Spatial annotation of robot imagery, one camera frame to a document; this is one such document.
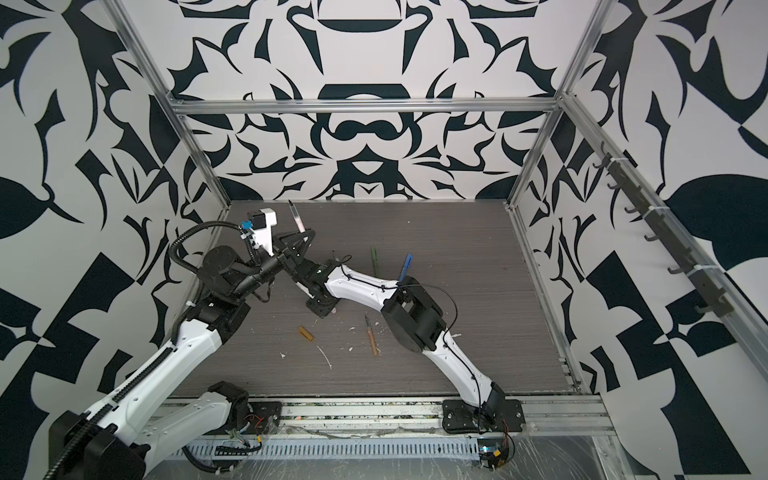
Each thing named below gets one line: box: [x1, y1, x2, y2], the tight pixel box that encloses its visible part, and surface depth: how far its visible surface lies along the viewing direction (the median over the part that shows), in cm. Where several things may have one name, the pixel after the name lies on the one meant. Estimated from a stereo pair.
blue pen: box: [398, 252, 413, 282], surface depth 104 cm
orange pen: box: [364, 314, 379, 356], surface depth 87 cm
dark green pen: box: [371, 246, 379, 278], surface depth 107 cm
